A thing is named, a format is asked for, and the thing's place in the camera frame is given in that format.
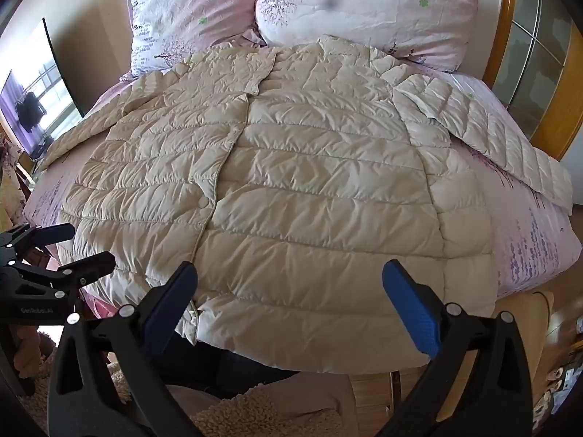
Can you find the fluffy cream fleece cloth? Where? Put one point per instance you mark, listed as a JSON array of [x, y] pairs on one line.
[[264, 414]]

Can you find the pink floral bed sheet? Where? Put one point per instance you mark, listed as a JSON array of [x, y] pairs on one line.
[[524, 246]]

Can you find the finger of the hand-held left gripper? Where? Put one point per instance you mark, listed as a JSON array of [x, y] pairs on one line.
[[50, 234], [91, 266]]

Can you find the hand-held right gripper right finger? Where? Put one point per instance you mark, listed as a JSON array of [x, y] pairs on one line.
[[410, 305]]

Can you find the person's dark pants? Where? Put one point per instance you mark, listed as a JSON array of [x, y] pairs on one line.
[[218, 368]]

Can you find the floral pink pillow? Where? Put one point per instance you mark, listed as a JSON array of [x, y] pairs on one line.
[[182, 9], [364, 9]]

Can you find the cream puffer jacket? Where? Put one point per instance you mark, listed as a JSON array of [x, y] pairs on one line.
[[296, 168]]

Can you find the wooden framed glass door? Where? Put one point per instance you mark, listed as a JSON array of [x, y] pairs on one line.
[[503, 22]]

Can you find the yellow floral cloth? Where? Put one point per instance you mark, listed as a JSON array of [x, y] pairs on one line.
[[9, 191]]

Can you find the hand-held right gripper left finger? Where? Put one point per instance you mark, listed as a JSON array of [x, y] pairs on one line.
[[175, 302]]

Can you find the flat screen television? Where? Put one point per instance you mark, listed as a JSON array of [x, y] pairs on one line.
[[32, 109]]

